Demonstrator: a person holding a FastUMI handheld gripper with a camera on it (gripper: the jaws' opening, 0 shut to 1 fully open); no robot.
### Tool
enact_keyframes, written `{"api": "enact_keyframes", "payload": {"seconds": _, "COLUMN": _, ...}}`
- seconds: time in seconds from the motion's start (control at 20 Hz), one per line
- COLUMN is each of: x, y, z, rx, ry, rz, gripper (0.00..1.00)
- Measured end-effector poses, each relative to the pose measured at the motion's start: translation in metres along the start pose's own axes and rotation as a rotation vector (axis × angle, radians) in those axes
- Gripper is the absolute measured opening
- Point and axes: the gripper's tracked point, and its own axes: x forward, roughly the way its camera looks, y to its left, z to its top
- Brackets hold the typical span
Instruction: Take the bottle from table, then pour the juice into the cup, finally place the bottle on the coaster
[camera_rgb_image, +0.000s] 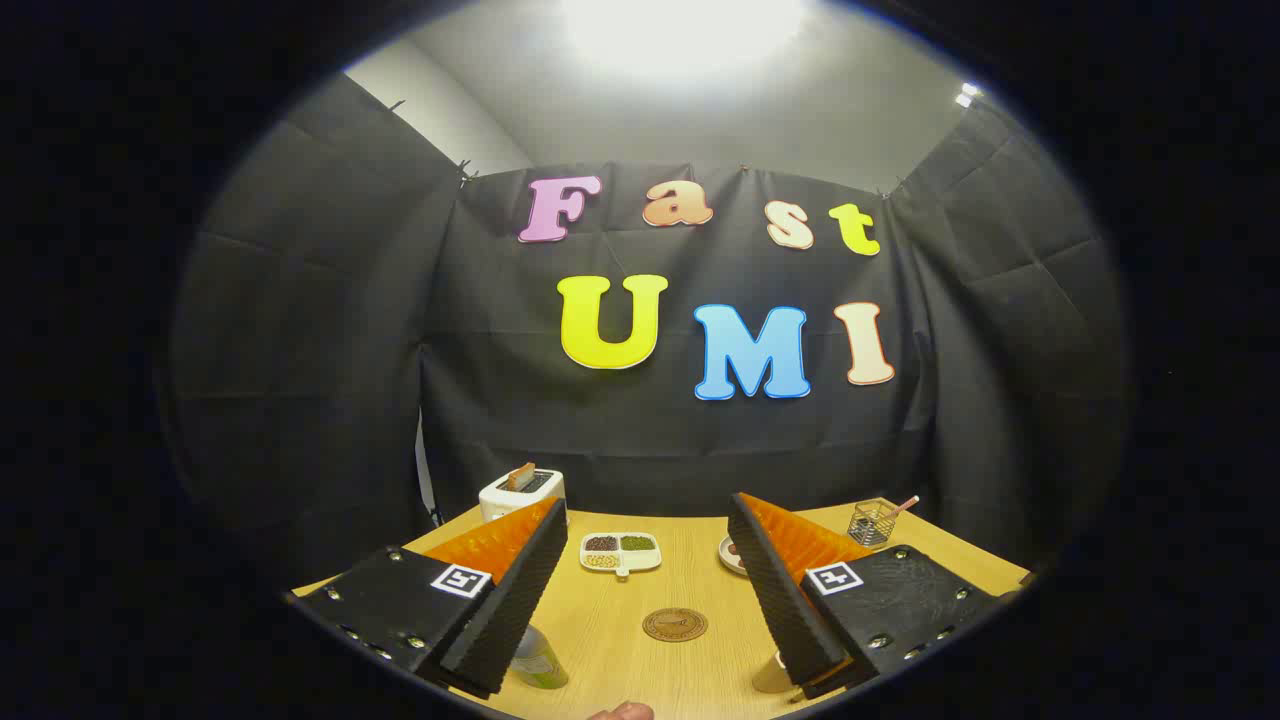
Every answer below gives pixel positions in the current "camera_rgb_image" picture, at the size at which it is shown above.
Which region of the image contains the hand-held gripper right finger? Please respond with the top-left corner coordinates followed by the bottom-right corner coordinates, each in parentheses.
top-left (727, 492), bottom-right (1021, 701)

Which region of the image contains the wooden table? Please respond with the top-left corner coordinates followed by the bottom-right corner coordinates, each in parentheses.
top-left (290, 497), bottom-right (1031, 720)

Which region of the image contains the round cork coaster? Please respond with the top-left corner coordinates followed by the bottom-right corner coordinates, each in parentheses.
top-left (642, 607), bottom-right (709, 643)

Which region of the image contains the black backdrop cloth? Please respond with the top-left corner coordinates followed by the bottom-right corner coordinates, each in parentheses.
top-left (165, 70), bottom-right (1136, 571)

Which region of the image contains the white toaster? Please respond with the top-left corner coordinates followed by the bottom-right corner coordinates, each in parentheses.
top-left (479, 468), bottom-right (569, 524)

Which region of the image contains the metal wire basket holder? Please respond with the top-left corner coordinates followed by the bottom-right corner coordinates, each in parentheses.
top-left (848, 498), bottom-right (898, 548)

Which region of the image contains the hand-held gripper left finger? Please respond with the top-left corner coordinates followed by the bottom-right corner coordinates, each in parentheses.
top-left (290, 497), bottom-right (569, 699)

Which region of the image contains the white divided bean tray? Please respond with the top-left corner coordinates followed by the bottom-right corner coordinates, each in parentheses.
top-left (580, 532), bottom-right (663, 581)

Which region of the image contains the silver green juice bottle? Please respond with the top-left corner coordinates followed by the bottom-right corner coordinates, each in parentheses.
top-left (510, 625), bottom-right (569, 691)

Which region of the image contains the cream cup with handle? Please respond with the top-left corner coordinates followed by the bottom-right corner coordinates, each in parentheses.
top-left (752, 650), bottom-right (801, 694)

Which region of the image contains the ceiling light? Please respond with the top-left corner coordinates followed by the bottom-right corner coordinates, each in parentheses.
top-left (555, 0), bottom-right (816, 86)

